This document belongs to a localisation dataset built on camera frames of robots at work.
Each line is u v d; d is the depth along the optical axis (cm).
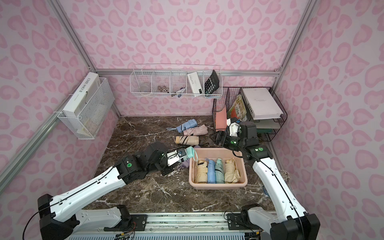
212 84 92
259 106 93
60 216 38
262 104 98
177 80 98
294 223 37
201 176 84
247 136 55
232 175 82
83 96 70
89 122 78
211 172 85
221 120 110
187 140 98
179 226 72
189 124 110
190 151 67
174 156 59
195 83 92
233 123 67
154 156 52
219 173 84
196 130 104
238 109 101
